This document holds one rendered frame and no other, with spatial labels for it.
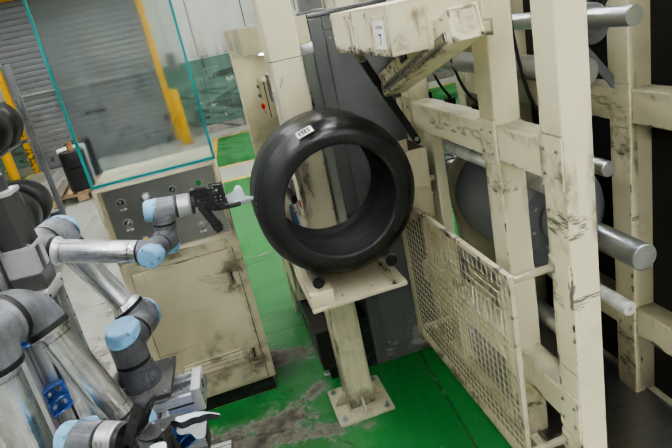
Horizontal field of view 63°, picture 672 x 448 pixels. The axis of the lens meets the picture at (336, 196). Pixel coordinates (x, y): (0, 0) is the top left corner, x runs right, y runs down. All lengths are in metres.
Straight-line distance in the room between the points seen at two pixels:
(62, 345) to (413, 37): 1.19
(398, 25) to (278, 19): 0.66
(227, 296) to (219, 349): 0.29
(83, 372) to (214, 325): 1.44
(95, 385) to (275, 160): 0.85
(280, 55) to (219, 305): 1.27
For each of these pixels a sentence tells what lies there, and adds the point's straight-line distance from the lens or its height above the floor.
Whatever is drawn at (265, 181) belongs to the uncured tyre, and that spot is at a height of 1.31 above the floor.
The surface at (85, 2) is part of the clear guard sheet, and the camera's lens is 2.54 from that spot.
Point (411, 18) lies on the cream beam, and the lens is 1.62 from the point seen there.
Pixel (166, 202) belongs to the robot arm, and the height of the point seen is 1.31.
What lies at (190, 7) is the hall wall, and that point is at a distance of 11.00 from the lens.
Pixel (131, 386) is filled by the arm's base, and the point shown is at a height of 0.75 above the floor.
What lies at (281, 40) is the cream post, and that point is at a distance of 2.14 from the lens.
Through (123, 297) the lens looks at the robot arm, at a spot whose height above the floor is 1.00.
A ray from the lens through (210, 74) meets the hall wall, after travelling 10.93.
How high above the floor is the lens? 1.80
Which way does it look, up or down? 19 degrees down
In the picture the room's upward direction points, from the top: 12 degrees counter-clockwise
